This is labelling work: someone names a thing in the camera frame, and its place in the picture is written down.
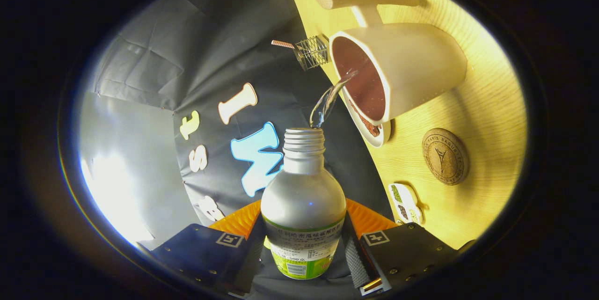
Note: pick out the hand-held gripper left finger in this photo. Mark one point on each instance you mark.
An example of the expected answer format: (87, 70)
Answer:
(252, 262)

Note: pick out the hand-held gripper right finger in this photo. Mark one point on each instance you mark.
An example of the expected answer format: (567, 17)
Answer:
(358, 262)

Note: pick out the silver juice bottle green label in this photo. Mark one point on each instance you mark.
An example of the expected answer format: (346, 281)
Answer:
(302, 187)

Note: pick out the round cork coaster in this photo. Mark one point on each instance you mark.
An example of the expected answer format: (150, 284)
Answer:
(444, 156)

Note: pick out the clear juice stream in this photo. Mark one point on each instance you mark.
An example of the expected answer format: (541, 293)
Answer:
(327, 98)

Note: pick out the white divided dish of beans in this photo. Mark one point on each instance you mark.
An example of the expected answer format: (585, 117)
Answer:
(408, 192)

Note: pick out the white oval plate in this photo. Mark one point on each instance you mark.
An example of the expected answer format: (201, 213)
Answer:
(384, 134)

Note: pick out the brown sausage patty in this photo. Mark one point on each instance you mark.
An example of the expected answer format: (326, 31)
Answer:
(369, 128)

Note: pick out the light wooden table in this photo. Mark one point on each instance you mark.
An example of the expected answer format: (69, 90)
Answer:
(491, 103)

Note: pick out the black backdrop cloth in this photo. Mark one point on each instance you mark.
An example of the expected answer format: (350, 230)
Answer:
(210, 56)

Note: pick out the pink straw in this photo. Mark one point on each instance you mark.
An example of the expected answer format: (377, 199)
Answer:
(282, 43)

